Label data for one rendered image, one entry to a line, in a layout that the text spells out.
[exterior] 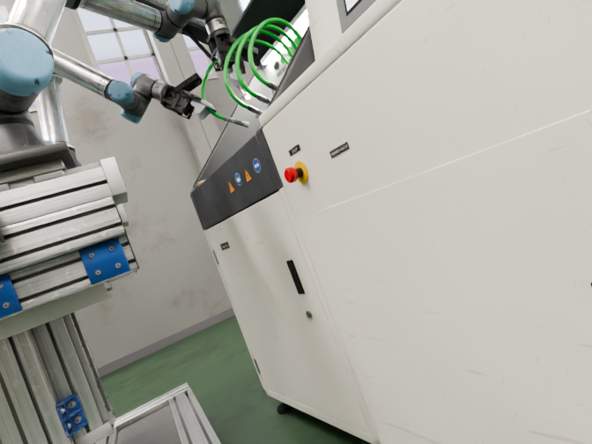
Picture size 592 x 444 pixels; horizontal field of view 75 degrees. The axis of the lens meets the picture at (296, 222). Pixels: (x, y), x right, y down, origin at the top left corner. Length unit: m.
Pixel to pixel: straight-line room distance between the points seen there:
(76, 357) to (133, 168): 3.05
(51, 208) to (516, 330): 0.93
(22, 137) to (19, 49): 0.19
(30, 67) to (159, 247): 3.15
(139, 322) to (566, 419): 3.64
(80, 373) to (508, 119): 1.15
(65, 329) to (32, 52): 0.69
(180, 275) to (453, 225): 3.53
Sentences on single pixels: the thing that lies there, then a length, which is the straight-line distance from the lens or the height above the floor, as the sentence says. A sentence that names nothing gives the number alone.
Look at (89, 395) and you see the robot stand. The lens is 1.27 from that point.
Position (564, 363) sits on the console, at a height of 0.38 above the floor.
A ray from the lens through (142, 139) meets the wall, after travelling 4.23.
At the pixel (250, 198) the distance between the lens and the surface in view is 1.16.
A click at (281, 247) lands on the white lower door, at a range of 1.09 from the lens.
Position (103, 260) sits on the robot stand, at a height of 0.77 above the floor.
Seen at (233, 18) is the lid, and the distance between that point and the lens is 1.85.
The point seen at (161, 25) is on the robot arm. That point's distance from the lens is 1.55.
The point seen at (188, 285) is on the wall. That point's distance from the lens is 4.03.
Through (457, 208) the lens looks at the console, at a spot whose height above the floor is 0.63.
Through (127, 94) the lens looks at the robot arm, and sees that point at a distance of 1.52.
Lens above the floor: 0.70
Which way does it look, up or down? level
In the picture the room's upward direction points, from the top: 21 degrees counter-clockwise
